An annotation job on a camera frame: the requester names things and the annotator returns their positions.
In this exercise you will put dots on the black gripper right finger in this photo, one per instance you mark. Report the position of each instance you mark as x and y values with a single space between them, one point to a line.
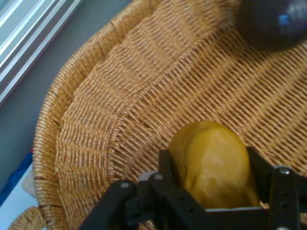
285 198

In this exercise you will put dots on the purple red onion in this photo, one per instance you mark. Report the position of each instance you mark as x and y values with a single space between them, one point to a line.
268 24

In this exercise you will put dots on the aluminium rail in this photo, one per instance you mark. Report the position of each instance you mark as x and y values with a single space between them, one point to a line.
24 36

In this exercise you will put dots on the blue and white object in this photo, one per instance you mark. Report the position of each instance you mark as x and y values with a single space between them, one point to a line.
12 179

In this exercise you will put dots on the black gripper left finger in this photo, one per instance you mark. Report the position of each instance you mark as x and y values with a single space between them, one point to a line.
153 203

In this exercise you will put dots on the woven wicker basket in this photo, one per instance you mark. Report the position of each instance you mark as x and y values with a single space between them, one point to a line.
168 83

